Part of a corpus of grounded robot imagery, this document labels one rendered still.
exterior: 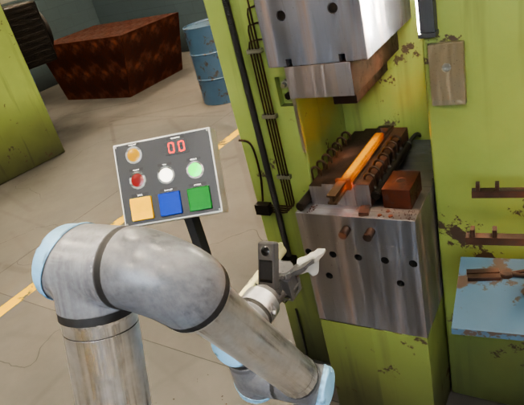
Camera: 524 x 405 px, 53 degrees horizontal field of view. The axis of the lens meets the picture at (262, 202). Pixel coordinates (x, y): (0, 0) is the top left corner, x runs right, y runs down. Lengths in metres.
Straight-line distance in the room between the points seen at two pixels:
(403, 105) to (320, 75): 0.56
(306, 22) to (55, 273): 0.97
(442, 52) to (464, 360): 1.14
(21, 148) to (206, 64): 2.17
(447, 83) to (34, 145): 5.11
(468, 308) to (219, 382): 1.35
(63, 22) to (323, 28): 9.46
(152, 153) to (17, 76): 4.36
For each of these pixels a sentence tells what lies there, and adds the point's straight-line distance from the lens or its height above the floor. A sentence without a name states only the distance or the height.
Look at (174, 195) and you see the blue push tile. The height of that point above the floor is 1.03.
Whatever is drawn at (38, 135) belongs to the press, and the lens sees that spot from 6.15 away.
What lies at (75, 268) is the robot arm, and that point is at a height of 1.40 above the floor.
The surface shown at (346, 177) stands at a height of 1.01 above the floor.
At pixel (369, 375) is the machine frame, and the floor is 0.23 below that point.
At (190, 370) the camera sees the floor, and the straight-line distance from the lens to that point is 2.61.
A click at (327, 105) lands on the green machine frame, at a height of 1.11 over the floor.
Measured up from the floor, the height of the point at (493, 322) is 0.76.
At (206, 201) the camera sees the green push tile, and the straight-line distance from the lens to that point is 1.71.
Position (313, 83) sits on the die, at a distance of 1.52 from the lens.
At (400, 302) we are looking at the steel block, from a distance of 1.74.
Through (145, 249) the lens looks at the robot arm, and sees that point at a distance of 0.70.
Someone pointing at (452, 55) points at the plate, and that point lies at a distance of 1.51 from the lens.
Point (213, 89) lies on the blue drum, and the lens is 6.19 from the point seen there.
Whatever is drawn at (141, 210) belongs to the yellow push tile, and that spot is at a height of 1.01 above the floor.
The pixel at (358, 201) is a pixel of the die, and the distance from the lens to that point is 1.64.
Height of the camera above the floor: 1.74
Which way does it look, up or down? 27 degrees down
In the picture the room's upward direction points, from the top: 15 degrees counter-clockwise
